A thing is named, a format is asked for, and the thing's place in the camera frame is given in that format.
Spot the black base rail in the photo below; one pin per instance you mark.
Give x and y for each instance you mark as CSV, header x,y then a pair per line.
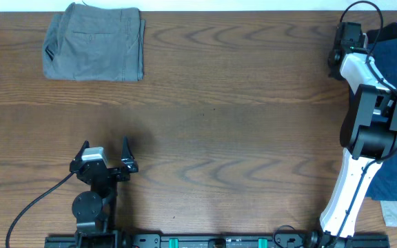
x,y
282,239

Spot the folded grey shorts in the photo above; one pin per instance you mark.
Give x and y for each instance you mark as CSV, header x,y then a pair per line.
x,y
86,43

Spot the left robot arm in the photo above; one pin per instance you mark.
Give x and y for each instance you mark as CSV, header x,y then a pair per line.
x,y
95,209

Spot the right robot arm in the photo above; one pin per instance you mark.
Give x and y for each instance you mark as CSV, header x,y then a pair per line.
x,y
368,134

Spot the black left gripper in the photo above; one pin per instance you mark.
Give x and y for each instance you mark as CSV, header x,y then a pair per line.
x,y
129,164

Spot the black garment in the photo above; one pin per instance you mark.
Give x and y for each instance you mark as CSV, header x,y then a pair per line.
x,y
389,32

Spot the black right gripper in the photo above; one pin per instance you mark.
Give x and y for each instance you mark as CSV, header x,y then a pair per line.
x,y
340,77

